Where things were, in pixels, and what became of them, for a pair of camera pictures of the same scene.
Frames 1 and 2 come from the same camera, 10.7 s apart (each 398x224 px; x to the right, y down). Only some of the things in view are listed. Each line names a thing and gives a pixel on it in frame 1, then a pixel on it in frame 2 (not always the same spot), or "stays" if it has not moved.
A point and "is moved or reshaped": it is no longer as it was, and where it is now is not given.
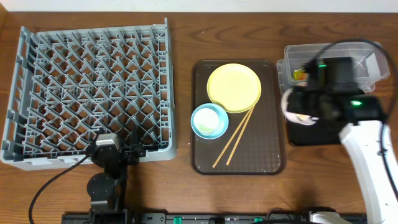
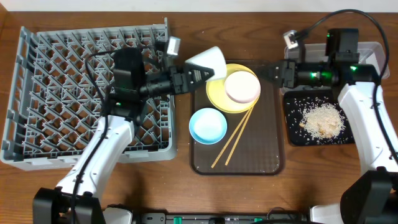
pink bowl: x=297 y=118 → x=242 y=86
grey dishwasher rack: x=69 y=86 stays
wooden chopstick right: x=239 y=137 stays
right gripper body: x=315 y=104 → x=290 y=64
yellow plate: x=236 y=86 stays
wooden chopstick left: x=232 y=138 stays
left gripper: x=116 y=150 → x=180 y=81
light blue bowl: x=223 y=121 is moved or reshaped
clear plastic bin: x=369 y=62 stays
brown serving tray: x=255 y=142 stays
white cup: x=206 y=120 → x=212 y=58
